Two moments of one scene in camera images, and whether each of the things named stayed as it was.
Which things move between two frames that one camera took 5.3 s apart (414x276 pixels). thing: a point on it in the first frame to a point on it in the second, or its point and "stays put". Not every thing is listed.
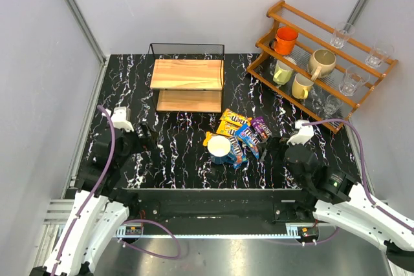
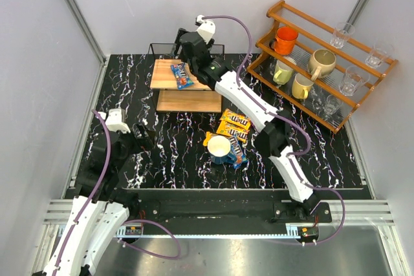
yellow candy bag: (227, 128) stays put
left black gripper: (141, 132) stays put
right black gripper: (276, 146) to (184, 43)
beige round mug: (321, 64) stays put
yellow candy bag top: (235, 118) stays put
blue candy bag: (247, 136) to (180, 72)
